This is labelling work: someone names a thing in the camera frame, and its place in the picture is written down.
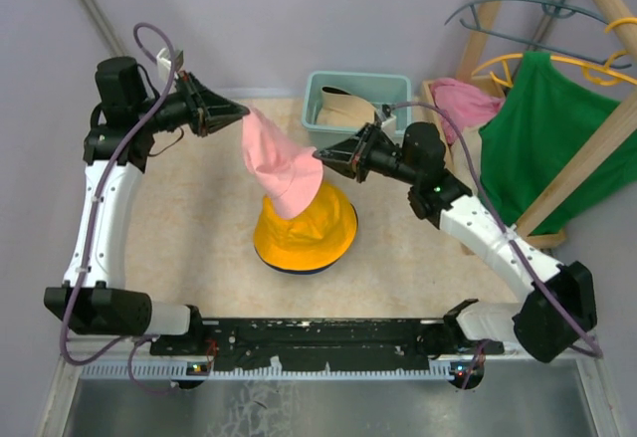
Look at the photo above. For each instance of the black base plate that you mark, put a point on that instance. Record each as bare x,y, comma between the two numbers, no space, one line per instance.
348,359

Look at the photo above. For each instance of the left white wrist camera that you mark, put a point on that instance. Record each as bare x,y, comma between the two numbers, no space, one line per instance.
165,60

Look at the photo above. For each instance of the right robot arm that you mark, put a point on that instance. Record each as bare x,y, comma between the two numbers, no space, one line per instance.
557,304

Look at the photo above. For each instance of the beige bucket hat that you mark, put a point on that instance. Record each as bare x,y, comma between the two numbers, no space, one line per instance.
339,108

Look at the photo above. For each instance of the blue bucket hat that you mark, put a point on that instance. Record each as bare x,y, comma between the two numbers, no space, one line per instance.
302,258

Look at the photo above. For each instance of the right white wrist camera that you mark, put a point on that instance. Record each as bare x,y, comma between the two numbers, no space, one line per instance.
386,121

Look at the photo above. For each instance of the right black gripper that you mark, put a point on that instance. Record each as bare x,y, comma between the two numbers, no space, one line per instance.
342,157

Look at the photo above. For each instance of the yellow clothes hanger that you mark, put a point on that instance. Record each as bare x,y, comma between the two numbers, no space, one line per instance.
541,42

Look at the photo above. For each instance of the pink cloth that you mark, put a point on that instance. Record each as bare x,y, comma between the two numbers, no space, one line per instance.
289,173

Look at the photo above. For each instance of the white toothed cable strip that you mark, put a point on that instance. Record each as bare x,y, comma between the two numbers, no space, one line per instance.
184,370

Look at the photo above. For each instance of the yellow bucket hat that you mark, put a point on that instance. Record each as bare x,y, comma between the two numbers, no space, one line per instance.
330,216

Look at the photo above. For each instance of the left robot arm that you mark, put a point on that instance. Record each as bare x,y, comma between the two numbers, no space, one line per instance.
93,297

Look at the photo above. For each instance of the green tank top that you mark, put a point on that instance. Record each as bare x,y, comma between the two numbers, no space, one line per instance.
545,120

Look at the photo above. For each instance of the pink garment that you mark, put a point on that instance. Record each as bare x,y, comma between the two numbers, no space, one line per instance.
466,105

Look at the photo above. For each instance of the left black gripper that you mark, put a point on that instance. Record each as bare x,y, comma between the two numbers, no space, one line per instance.
207,110

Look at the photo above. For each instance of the wooden clothes rack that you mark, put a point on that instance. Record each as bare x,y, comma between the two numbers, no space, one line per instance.
612,133

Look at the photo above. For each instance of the teal plastic bin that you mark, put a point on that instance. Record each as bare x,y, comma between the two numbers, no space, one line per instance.
378,89

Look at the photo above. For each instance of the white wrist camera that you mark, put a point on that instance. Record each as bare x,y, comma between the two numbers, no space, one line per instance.
165,60
386,121

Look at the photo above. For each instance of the grey-blue clothes hanger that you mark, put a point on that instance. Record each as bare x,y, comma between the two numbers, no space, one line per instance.
515,17

